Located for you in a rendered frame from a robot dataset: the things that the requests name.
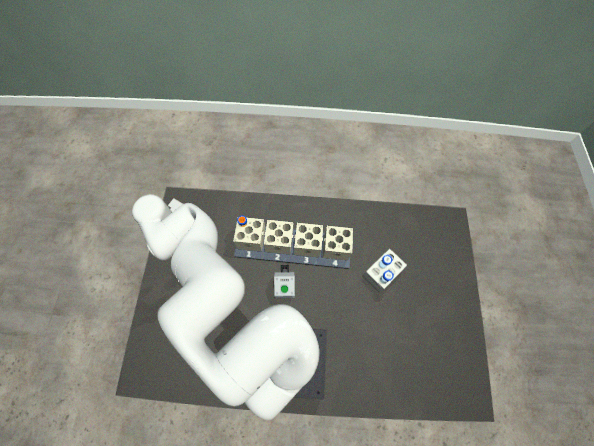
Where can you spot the white tube rack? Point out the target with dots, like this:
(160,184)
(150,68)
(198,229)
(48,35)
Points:
(374,278)

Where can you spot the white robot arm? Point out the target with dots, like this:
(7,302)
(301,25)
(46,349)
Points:
(212,290)

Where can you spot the cream block with round holes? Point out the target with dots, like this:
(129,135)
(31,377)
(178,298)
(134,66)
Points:
(278,238)
(250,237)
(334,243)
(308,240)

